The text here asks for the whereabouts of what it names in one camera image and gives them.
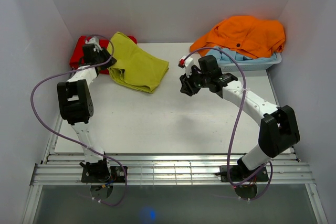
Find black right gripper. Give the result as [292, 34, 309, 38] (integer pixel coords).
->
[180, 67, 209, 97]

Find yellow-green trousers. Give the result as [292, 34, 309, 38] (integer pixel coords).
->
[107, 32, 169, 93]

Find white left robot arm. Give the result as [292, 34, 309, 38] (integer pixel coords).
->
[57, 37, 117, 183]

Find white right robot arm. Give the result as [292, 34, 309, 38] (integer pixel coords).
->
[178, 56, 300, 183]

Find folded red trousers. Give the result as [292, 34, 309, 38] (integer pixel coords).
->
[69, 36, 138, 75]

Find light blue garment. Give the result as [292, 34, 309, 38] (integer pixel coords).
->
[206, 46, 278, 66]

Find white plastic basket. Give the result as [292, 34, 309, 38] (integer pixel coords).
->
[219, 52, 282, 72]

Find orange garment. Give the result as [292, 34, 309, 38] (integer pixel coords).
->
[190, 16, 286, 59]

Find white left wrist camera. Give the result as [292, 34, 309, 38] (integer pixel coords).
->
[85, 36, 102, 52]

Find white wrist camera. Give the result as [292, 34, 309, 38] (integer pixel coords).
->
[178, 56, 194, 77]
[85, 36, 102, 52]

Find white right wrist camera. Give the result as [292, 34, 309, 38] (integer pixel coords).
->
[178, 56, 194, 77]

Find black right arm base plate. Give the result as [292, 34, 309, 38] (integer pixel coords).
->
[216, 165, 269, 183]

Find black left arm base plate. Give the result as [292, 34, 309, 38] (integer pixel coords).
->
[80, 166, 128, 184]

